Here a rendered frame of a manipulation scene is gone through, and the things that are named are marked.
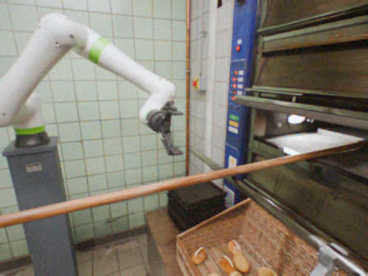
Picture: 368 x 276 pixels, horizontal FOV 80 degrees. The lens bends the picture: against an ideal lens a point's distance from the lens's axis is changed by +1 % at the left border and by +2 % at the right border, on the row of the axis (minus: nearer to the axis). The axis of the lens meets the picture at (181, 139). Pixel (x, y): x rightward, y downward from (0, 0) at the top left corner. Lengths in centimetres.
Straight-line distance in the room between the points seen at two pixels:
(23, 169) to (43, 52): 57
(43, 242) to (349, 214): 139
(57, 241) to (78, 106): 94
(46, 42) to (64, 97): 94
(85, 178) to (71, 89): 72
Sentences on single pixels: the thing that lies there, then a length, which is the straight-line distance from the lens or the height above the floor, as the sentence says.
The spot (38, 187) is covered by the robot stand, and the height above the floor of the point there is 100.
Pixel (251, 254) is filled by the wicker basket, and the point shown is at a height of 59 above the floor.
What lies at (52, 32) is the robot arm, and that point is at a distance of 94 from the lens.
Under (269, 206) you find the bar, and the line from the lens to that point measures 70.
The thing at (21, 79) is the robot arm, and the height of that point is 151.
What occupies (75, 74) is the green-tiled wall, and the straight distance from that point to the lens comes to 184.
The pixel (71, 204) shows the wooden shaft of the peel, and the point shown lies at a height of 120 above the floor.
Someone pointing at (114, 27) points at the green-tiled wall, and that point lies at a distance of 188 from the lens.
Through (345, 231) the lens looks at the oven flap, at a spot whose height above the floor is 99.
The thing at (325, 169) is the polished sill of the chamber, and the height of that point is 118.
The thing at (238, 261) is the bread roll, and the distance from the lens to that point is 128.
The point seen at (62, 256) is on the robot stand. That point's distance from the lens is 152.
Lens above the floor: 153
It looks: 17 degrees down
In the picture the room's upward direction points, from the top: straight up
